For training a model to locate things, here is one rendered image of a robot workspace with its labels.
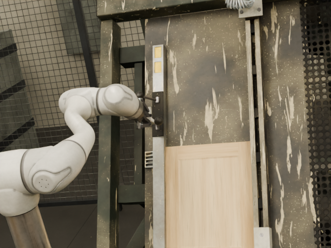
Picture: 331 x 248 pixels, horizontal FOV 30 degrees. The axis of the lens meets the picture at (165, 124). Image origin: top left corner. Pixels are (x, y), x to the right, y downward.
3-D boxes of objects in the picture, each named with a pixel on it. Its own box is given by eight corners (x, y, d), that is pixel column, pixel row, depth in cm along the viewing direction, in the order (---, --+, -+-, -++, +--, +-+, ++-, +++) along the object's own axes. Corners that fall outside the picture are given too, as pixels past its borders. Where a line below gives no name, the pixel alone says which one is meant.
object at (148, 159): (147, 168, 268) (144, 167, 266) (147, 152, 270) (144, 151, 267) (155, 168, 267) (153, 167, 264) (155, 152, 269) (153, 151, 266)
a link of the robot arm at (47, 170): (80, 133, 180) (39, 139, 184) (53, 160, 163) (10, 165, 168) (92, 173, 184) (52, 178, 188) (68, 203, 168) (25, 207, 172)
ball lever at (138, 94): (156, 106, 270) (132, 100, 262) (156, 97, 271) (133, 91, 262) (162, 104, 268) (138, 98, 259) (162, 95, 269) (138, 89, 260)
